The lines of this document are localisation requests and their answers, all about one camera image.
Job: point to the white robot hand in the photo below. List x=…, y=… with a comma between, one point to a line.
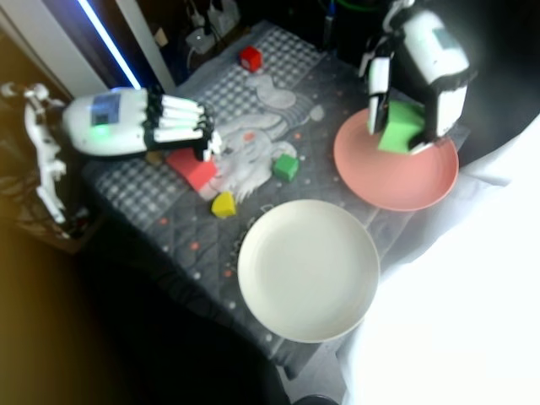
x=439, y=55
x=105, y=126

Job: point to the large green cube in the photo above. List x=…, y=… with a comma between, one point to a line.
x=401, y=126

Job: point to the large red block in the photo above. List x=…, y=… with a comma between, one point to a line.
x=194, y=171

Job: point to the pink plate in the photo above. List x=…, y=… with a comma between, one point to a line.
x=396, y=181

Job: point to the small red cube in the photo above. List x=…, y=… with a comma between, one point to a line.
x=251, y=58

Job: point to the small green cube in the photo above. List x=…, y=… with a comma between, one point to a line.
x=286, y=168

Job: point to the white plate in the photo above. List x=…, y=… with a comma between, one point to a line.
x=308, y=270

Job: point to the small brown wooden block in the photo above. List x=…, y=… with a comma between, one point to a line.
x=154, y=157

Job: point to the blue-white light strip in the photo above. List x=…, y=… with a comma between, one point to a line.
x=111, y=46

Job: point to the yellow block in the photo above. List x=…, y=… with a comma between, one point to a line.
x=223, y=206

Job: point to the white cloth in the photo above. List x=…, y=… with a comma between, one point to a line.
x=464, y=274

